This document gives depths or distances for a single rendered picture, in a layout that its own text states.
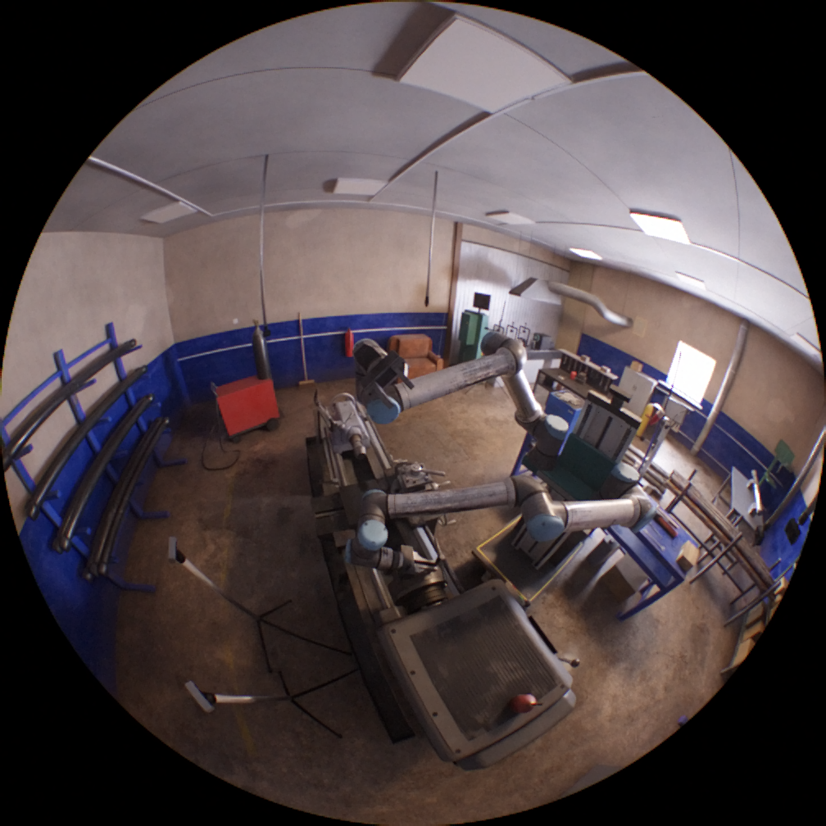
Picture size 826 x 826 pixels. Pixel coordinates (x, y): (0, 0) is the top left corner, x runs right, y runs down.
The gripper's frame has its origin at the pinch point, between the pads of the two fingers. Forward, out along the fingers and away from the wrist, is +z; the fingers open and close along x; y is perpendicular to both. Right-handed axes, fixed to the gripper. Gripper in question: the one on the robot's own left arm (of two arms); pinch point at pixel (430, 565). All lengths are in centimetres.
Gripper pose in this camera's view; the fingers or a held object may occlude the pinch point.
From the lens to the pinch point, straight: 107.4
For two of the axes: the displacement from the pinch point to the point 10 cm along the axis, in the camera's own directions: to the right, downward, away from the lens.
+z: 9.1, 3.3, 2.5
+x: -0.9, -4.3, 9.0
